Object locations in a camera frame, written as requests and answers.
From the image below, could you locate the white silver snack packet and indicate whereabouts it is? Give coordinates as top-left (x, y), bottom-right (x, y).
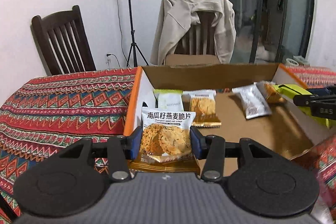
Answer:
top-left (232, 84), bottom-right (272, 120)

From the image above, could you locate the pumpkin seed oat crisp packet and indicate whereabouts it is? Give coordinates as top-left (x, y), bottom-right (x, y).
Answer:
top-left (139, 107), bottom-right (196, 164)

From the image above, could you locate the pale green packet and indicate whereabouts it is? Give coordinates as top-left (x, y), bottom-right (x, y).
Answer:
top-left (153, 89), bottom-right (184, 111)

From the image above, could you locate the green snack packet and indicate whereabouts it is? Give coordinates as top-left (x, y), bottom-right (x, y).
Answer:
top-left (272, 84), bottom-right (335, 129)

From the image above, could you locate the red cardboard box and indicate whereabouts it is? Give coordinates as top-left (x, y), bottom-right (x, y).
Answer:
top-left (124, 64), bottom-right (335, 169)

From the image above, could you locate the patterned red tablecloth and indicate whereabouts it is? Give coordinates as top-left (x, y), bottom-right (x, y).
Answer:
top-left (1, 68), bottom-right (335, 223)

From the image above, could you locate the dark wooden chair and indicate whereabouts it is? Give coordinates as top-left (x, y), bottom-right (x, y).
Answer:
top-left (31, 5), bottom-right (96, 75)

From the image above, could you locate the studio light on stand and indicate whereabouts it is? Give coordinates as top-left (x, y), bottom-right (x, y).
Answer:
top-left (124, 0), bottom-right (149, 68)

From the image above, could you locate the chair with beige jacket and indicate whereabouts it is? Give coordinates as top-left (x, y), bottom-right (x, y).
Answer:
top-left (150, 0), bottom-right (236, 65)

